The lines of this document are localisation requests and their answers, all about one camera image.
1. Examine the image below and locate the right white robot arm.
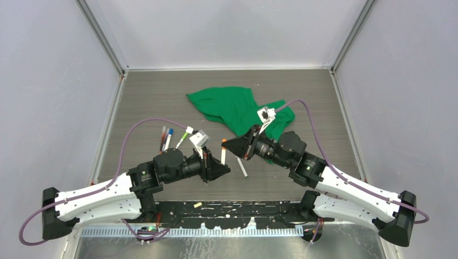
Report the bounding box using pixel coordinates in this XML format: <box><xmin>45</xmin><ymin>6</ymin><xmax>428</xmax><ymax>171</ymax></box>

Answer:
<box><xmin>221</xmin><ymin>125</ymin><xmax>416</xmax><ymax>247</ymax></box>

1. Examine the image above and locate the white marker blue tip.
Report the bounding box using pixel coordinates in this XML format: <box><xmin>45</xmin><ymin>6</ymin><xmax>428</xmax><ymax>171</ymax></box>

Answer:
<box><xmin>220</xmin><ymin>147</ymin><xmax>226</xmax><ymax>165</ymax></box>

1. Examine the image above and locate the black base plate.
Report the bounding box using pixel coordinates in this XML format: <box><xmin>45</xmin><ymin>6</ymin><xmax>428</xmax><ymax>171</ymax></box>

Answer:
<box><xmin>122</xmin><ymin>200</ymin><xmax>335</xmax><ymax>230</ymax></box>

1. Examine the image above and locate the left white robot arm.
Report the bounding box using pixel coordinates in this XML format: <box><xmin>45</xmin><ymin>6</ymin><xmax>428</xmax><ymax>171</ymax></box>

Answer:
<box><xmin>42</xmin><ymin>148</ymin><xmax>231</xmax><ymax>240</ymax></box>

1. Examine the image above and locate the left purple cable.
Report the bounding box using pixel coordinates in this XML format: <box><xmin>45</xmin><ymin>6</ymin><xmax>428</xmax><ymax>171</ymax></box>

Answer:
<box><xmin>18</xmin><ymin>117</ymin><xmax>190</xmax><ymax>247</ymax></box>

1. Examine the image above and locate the red orange pen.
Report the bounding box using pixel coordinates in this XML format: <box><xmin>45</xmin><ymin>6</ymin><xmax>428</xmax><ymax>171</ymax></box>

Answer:
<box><xmin>159</xmin><ymin>126</ymin><xmax>167</xmax><ymax>153</ymax></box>

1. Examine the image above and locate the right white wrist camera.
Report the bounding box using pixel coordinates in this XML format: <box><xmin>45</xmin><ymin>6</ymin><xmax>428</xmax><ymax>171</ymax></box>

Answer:
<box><xmin>257</xmin><ymin>106</ymin><xmax>276</xmax><ymax>133</ymax></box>

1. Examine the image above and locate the green cloth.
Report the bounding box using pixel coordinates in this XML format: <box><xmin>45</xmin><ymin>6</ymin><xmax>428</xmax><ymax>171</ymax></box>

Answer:
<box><xmin>186</xmin><ymin>86</ymin><xmax>286</xmax><ymax>136</ymax></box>

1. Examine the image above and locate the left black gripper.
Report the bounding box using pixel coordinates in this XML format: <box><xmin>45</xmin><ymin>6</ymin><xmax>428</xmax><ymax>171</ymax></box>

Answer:
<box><xmin>164</xmin><ymin>146</ymin><xmax>230</xmax><ymax>184</ymax></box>

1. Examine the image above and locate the white marker green tip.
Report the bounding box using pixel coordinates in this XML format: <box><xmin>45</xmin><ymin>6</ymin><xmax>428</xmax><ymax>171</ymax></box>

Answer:
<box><xmin>236</xmin><ymin>157</ymin><xmax>248</xmax><ymax>178</ymax></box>

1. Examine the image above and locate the white marker blue end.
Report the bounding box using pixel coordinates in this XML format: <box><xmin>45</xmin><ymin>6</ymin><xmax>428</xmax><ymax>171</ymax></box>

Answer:
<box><xmin>163</xmin><ymin>128</ymin><xmax>173</xmax><ymax>151</ymax></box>

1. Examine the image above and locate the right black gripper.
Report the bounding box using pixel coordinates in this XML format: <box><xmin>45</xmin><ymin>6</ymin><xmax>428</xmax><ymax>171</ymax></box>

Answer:
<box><xmin>221</xmin><ymin>124</ymin><xmax>291</xmax><ymax>169</ymax></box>

